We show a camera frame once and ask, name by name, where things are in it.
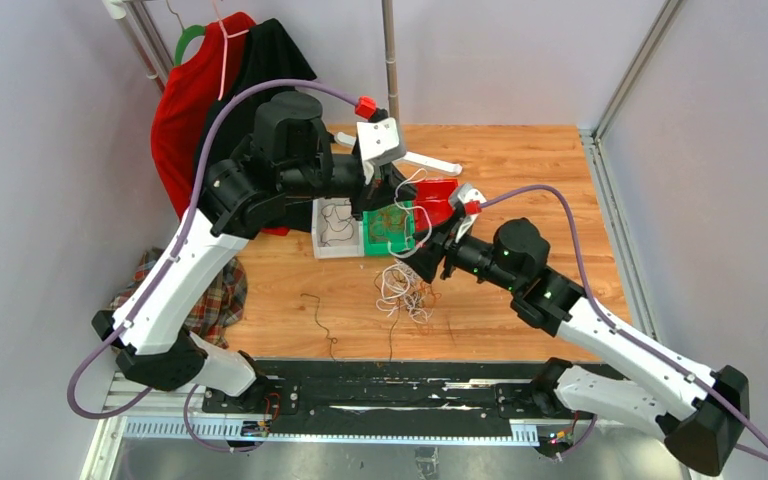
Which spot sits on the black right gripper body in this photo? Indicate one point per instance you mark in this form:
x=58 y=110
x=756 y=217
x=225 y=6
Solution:
x=465 y=255

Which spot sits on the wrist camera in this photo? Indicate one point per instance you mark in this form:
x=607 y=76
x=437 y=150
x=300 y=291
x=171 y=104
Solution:
x=379 y=137
x=466 y=201

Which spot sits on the white plastic bin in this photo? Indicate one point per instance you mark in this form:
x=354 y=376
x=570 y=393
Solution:
x=334 y=232

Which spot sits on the green clothes hanger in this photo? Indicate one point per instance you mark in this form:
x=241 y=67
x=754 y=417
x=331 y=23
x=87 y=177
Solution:
x=187 y=36

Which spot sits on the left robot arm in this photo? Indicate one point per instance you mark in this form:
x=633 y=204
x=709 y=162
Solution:
x=154 y=347

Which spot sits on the white stand with metal pole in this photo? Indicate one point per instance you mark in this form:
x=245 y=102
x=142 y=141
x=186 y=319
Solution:
x=398 y=50

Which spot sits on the clothes rack metal frame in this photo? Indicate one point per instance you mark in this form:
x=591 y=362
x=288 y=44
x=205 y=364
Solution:
x=139 y=27

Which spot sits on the pink clothes hanger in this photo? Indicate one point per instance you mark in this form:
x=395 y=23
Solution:
x=227 y=36

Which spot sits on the plaid flannel shirt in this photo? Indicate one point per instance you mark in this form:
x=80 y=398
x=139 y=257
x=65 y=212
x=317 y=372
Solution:
x=219 y=307

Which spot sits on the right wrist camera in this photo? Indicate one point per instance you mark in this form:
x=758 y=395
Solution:
x=466 y=201

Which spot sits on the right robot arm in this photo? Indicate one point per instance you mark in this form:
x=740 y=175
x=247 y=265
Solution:
x=695 y=410

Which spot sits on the red plastic bin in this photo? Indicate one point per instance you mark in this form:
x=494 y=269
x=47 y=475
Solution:
x=432 y=202

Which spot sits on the black t-shirt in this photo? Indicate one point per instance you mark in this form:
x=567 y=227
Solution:
x=264 y=150

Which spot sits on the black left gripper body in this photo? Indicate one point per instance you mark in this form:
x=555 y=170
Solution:
x=369 y=194

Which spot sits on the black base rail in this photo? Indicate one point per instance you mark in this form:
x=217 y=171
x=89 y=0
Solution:
x=408 y=399

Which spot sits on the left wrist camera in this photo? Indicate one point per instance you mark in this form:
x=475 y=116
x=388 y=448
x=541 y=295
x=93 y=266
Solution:
x=379 y=137

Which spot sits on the green plastic bin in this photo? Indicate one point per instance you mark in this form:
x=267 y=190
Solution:
x=388 y=229

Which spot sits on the red t-shirt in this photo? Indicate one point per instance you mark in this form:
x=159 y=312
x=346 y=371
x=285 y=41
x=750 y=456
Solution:
x=189 y=101

